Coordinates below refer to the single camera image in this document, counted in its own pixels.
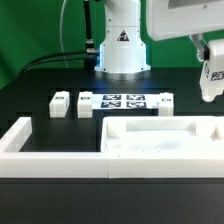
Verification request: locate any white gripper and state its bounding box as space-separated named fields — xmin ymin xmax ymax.
xmin=146 ymin=0 xmax=224 ymax=62

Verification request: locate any white desk top panel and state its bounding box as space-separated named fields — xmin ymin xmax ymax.
xmin=100 ymin=116 xmax=224 ymax=152

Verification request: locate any black vertical pole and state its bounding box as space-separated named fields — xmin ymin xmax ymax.
xmin=83 ymin=0 xmax=94 ymax=70

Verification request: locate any sheet with four markers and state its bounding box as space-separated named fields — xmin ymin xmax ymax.
xmin=92 ymin=94 xmax=159 ymax=110

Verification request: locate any white U-shaped fence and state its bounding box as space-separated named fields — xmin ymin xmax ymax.
xmin=0 ymin=117 xmax=224 ymax=178

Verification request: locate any black cable lower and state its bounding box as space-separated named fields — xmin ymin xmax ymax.
xmin=23 ymin=55 xmax=100 ymax=73

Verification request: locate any black cable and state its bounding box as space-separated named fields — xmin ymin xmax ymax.
xmin=23 ymin=55 xmax=100 ymax=73
xmin=20 ymin=49 xmax=100 ymax=75

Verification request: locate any black cable upper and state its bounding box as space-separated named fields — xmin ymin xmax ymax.
xmin=20 ymin=49 xmax=100 ymax=75

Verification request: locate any thin white cable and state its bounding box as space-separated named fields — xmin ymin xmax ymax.
xmin=58 ymin=0 xmax=69 ymax=69

